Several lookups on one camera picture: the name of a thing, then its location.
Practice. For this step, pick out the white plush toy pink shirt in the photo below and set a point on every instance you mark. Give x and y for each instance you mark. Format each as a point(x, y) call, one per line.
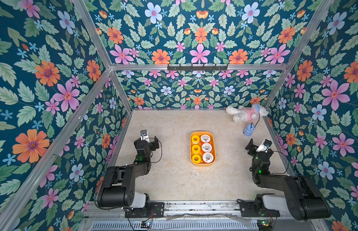
point(247, 114)

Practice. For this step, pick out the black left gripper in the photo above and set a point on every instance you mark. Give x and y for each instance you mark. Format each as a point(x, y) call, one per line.
point(153, 147)

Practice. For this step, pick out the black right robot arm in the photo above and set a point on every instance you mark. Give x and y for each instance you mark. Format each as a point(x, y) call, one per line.
point(302, 199)

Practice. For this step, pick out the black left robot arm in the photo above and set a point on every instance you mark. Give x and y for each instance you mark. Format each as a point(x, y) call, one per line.
point(117, 190)

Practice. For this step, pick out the black wall hook rail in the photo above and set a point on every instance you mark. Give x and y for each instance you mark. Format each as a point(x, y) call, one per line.
point(197, 67)

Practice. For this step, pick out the yellow tape roll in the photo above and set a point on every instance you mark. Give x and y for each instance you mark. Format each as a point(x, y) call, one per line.
point(196, 159)
point(196, 149)
point(195, 139)

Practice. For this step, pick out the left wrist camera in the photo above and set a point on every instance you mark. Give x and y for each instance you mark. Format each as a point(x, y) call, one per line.
point(144, 135)

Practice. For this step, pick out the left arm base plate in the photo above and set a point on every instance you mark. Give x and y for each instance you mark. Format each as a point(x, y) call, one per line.
point(144, 209)

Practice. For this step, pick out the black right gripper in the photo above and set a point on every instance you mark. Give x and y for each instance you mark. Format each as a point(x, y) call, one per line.
point(251, 146)

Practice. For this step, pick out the aluminium front rail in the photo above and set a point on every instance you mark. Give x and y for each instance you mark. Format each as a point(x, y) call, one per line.
point(212, 208)

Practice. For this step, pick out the orange white tape roll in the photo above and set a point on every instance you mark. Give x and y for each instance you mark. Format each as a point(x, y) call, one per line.
point(205, 138)
point(208, 158)
point(206, 147)

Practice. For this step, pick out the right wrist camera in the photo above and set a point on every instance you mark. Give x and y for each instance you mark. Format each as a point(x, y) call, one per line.
point(265, 145)

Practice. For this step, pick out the yellow plastic storage box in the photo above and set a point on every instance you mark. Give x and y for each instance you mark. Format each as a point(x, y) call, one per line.
point(199, 133)

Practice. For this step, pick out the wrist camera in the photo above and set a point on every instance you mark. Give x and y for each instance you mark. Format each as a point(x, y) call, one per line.
point(265, 145)
point(144, 135)

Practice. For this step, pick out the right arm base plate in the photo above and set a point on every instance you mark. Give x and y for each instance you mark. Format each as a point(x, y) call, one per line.
point(256, 208)

